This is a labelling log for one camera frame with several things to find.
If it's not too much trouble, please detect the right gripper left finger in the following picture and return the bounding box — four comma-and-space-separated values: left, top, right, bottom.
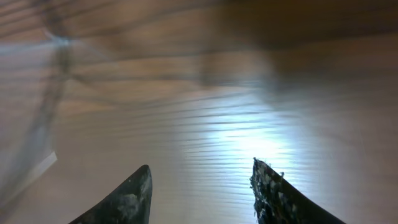
70, 165, 152, 224

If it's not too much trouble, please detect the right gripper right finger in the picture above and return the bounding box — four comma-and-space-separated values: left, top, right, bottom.
250, 158, 345, 224

